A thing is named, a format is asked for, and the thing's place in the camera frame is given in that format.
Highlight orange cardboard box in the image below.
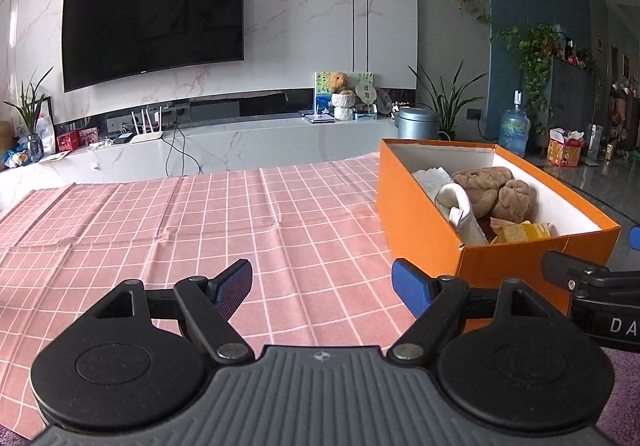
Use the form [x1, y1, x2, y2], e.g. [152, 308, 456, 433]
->
[376, 138, 621, 333]

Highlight blue water bottle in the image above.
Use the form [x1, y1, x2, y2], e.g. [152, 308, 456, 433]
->
[498, 90, 532, 158]

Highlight black wall television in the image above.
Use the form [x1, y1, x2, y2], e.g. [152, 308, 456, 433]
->
[61, 0, 246, 94]

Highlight brown teddy bear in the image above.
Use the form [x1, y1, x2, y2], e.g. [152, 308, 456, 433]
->
[327, 71, 351, 95]

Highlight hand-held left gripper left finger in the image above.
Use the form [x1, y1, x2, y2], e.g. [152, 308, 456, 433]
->
[94, 258, 254, 363]

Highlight dark grey cabinet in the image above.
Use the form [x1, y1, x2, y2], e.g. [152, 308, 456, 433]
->
[547, 58, 601, 147]

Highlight grey metal trash can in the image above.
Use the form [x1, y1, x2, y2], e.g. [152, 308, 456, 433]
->
[394, 106, 441, 142]

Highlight white standing device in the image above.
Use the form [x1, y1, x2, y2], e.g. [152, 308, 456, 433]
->
[587, 124, 604, 162]

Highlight long-leaf potted plant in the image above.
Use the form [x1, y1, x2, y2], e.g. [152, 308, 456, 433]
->
[408, 59, 489, 142]

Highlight red gift boxes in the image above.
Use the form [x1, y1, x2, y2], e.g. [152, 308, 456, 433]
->
[56, 128, 101, 152]

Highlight purple rug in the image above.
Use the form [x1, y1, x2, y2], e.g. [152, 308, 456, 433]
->
[594, 345, 640, 446]

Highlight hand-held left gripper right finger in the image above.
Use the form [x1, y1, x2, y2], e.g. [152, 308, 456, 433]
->
[385, 258, 570, 363]

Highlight white router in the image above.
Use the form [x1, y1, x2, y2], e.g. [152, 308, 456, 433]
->
[130, 108, 166, 145]

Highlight decorative plate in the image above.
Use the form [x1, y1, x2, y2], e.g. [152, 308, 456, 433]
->
[375, 88, 396, 116]

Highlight pink checkered tablecloth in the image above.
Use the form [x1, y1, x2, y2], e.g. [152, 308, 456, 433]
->
[0, 151, 501, 439]

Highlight white tissue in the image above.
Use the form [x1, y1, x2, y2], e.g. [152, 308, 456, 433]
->
[412, 166, 454, 200]

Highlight green blue painting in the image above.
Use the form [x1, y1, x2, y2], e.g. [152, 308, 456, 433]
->
[313, 70, 376, 115]

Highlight plush toy on stand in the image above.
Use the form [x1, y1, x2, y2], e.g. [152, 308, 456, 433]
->
[331, 92, 357, 121]

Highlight green plant in glass vase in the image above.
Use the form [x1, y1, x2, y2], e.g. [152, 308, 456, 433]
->
[4, 66, 54, 163]

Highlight yellow packet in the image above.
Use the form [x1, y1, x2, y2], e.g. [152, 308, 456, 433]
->
[490, 221, 552, 245]

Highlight white marble tv cabinet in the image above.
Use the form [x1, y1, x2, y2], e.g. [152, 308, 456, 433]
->
[0, 117, 402, 208]

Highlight round paper fan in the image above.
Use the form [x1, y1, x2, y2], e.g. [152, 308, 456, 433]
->
[355, 80, 377, 115]

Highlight black power cable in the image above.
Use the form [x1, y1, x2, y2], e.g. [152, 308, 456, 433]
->
[164, 120, 204, 175]

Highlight leafy pothos plant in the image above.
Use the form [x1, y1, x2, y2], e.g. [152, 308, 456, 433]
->
[492, 23, 559, 135]

